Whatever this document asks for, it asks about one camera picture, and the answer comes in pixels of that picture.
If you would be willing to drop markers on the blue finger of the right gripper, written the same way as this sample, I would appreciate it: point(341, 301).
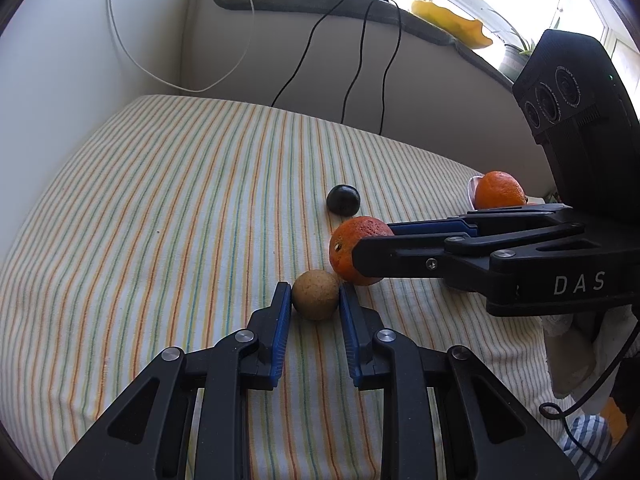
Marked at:
point(430, 228)
point(400, 259)

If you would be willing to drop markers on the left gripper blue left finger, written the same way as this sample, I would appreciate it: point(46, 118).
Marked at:
point(183, 403)

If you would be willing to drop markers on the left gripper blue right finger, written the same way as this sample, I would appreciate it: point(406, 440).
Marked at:
point(444, 411)

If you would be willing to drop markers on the white floral plate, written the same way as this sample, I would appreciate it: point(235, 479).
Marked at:
point(471, 189)

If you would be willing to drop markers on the large orange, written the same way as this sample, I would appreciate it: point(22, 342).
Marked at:
point(498, 189)

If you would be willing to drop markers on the medium tangerine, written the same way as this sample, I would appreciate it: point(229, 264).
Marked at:
point(343, 241)

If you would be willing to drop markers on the dark plum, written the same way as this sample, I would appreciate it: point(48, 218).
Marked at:
point(343, 200)

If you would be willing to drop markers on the small brown longan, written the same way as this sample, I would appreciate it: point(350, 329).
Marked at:
point(315, 295)

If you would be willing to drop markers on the white gloved right hand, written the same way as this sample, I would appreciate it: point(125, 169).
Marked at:
point(581, 346)

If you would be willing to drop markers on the blue striped cloth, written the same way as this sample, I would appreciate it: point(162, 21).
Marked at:
point(587, 442)

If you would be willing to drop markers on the potted spider plant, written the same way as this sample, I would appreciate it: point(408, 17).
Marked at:
point(517, 55)

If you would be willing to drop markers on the yellow melon rind bowl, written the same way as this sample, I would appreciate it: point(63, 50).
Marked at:
point(469, 32)

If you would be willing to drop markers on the striped tablecloth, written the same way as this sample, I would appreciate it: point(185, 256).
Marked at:
point(173, 223)

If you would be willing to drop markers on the black camera box right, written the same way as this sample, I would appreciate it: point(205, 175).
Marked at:
point(580, 113)

